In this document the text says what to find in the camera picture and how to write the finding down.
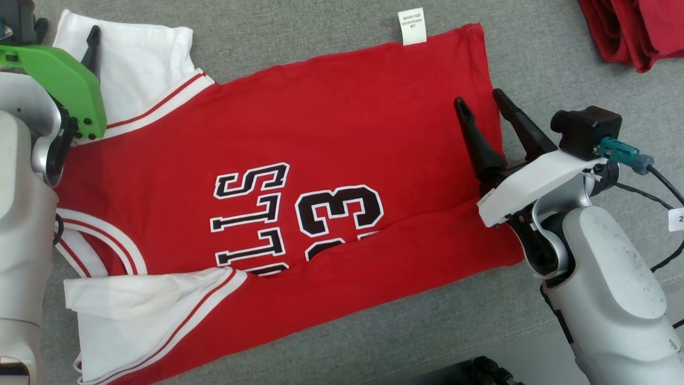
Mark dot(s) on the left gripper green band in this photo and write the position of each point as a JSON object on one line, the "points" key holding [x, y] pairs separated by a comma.
{"points": [[64, 80]]}

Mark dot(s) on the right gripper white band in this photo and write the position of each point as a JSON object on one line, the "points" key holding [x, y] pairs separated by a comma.
{"points": [[534, 184]]}

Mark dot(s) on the red basketball jersey white sleeves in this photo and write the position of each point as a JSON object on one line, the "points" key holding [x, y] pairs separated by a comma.
{"points": [[347, 123]]}

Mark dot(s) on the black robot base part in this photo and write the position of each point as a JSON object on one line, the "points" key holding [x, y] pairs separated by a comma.
{"points": [[481, 371]]}

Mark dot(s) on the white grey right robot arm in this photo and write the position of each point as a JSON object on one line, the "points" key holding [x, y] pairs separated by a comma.
{"points": [[614, 278]]}

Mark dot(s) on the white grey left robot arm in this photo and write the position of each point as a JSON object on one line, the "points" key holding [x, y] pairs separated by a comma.
{"points": [[21, 240]]}

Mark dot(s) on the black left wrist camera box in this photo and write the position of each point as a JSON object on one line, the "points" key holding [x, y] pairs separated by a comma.
{"points": [[21, 16]]}

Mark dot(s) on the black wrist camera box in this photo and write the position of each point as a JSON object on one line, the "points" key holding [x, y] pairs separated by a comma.
{"points": [[21, 16], [588, 131]]}

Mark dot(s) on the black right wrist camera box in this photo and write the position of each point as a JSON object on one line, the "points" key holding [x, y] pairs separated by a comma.
{"points": [[588, 131]]}

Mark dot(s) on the teal right camera connector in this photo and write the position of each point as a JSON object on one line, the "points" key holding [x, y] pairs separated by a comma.
{"points": [[622, 152]]}

